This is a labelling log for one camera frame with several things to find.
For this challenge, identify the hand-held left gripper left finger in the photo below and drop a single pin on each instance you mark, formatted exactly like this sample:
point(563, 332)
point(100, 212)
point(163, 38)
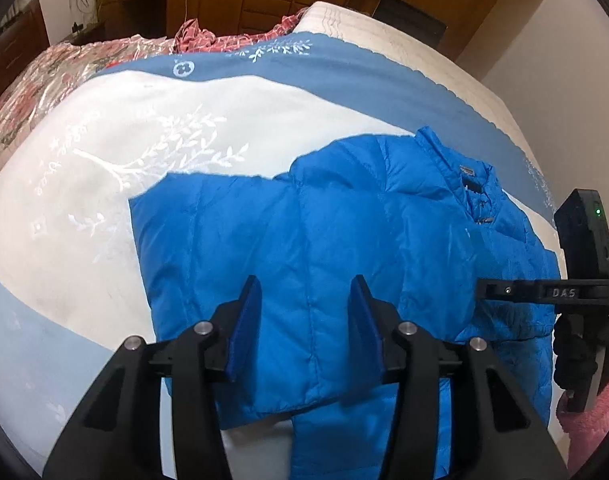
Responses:
point(244, 332)

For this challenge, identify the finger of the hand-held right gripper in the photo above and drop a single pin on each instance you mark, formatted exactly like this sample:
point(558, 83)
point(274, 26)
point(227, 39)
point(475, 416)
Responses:
point(504, 291)

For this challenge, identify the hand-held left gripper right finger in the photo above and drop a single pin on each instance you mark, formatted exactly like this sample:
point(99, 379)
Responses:
point(367, 332)

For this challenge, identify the blue puffer jacket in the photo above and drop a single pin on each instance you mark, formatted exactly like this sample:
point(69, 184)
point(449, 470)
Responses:
point(334, 230)

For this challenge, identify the person's right hand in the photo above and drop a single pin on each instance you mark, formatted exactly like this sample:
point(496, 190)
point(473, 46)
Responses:
point(572, 355)

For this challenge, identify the blue and white printed blanket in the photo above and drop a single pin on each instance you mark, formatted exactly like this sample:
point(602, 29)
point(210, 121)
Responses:
point(194, 110)

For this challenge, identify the white mattress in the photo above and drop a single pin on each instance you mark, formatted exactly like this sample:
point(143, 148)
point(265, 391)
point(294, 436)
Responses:
point(384, 35)

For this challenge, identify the floral quilt in clear plastic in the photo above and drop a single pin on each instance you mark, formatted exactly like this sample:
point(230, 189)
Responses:
point(39, 90)

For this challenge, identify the dark wooden headboard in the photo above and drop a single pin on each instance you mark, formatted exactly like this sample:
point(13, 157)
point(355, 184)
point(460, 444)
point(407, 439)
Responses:
point(14, 55)

